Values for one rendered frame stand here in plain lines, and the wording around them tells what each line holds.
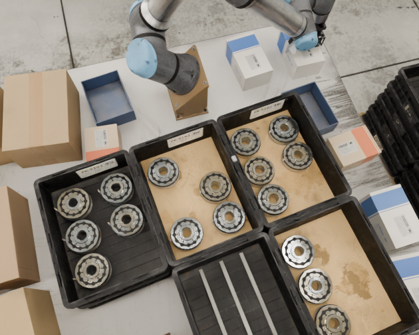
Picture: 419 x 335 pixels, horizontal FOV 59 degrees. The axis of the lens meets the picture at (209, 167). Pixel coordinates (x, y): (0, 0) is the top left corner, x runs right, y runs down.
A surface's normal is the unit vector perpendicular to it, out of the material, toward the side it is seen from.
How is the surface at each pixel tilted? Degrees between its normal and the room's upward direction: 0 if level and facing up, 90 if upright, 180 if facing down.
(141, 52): 47
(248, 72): 0
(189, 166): 0
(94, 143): 0
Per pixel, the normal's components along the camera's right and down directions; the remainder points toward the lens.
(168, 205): 0.03, -0.36
